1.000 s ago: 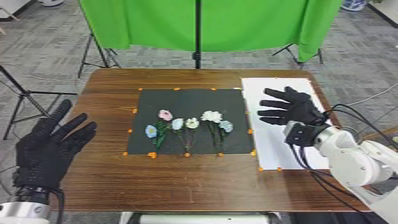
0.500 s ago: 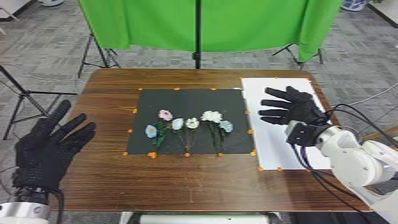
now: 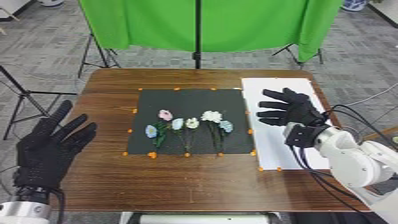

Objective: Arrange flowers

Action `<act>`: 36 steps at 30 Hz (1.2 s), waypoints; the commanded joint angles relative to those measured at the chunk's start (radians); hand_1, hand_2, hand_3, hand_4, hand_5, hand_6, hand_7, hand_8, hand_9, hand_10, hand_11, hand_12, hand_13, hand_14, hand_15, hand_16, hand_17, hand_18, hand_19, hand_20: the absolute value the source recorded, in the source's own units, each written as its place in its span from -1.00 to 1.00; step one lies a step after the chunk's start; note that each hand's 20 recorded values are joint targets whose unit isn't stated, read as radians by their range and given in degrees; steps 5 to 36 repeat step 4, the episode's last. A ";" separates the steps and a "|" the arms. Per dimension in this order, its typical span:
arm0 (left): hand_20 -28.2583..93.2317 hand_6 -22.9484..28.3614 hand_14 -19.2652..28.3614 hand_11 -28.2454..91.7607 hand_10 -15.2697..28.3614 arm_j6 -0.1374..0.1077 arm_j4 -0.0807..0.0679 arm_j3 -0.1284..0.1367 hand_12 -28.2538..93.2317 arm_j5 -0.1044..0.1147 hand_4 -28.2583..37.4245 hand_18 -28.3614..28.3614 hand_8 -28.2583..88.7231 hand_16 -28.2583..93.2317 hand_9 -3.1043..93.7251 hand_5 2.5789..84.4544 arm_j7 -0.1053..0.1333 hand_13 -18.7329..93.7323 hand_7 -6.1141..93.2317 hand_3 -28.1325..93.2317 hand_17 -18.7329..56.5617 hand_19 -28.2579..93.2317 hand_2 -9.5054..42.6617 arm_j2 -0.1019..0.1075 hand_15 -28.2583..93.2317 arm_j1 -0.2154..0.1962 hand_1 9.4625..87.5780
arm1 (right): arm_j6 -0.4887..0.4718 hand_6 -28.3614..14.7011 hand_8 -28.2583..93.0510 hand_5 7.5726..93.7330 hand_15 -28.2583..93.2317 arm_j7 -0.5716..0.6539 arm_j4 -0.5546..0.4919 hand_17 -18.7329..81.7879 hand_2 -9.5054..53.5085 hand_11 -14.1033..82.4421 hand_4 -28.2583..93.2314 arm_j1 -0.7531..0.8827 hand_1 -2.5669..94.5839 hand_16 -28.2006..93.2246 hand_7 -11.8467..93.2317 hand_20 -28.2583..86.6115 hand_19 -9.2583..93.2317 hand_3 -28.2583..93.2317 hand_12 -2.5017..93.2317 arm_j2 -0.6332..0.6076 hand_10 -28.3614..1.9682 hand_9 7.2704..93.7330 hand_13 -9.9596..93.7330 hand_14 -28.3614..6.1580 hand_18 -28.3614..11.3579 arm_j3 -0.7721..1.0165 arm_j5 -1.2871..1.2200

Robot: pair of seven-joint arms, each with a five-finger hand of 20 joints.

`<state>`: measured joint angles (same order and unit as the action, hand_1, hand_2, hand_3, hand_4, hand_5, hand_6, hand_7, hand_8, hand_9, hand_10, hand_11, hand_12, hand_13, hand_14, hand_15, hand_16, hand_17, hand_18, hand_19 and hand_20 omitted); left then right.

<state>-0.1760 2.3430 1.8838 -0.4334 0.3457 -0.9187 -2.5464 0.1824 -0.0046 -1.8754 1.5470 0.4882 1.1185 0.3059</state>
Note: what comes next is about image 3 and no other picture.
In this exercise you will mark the black tripod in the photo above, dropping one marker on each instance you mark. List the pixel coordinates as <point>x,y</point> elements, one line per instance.
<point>24,96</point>
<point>295,53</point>
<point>95,50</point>

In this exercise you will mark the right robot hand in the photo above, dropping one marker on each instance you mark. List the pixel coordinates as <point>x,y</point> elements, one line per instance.
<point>299,110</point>

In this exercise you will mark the white sheet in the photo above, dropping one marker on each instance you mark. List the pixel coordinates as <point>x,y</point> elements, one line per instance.
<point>278,146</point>

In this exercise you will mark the pink flower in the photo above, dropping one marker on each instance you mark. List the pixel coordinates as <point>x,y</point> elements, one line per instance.
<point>166,115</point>

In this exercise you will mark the pale blue flower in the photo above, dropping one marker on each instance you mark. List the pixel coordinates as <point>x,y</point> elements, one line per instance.
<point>226,126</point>
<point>178,124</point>

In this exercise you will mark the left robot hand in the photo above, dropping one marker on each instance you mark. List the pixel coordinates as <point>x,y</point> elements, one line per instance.
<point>45,153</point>

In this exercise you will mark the white flower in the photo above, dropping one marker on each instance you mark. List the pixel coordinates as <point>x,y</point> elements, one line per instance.
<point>212,116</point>

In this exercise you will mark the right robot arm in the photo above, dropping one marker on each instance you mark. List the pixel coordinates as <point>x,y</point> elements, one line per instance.
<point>356,160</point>

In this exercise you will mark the cream flower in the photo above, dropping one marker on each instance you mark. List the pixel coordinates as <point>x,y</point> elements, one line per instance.
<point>192,122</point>

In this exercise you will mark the black stand pole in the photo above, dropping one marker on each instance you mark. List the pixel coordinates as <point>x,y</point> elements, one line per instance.
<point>198,33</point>

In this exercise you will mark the dark mat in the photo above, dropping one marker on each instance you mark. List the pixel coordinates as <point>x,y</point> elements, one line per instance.
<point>189,100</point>

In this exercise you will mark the blue and white vase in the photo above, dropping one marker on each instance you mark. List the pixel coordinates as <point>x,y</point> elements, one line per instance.
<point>356,4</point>
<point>50,2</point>

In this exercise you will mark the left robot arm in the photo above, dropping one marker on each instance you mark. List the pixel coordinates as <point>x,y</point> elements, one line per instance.
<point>24,210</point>

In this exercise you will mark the pale grey bar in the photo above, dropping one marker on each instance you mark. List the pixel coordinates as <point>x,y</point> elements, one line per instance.
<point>201,219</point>

